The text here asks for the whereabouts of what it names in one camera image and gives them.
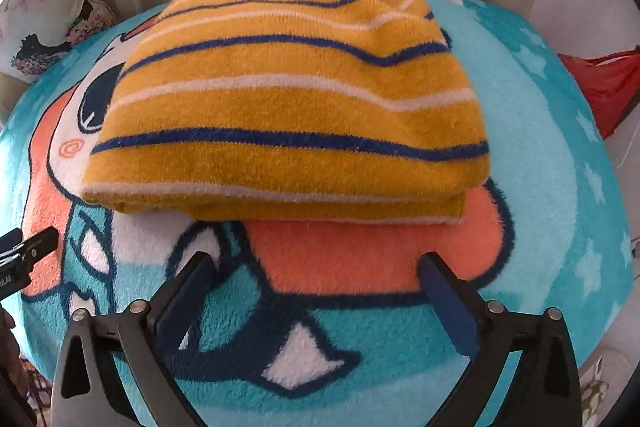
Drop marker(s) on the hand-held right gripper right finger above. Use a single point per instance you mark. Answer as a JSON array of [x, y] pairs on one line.
[[450, 304]]

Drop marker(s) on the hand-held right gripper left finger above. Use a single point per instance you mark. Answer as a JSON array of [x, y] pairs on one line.
[[186, 304]]

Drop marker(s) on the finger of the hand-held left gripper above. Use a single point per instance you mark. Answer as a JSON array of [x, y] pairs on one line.
[[30, 248]]

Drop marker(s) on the yellow striped knit sweater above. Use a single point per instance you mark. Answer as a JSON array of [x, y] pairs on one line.
[[295, 107]]

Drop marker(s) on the teal cartoon printed blanket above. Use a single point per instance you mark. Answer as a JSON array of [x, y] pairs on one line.
[[350, 317]]

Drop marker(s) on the white cushion with dark figure print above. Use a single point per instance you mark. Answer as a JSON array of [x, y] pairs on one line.
[[47, 27]]

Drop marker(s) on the red cloth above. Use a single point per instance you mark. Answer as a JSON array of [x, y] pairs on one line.
[[602, 87]]

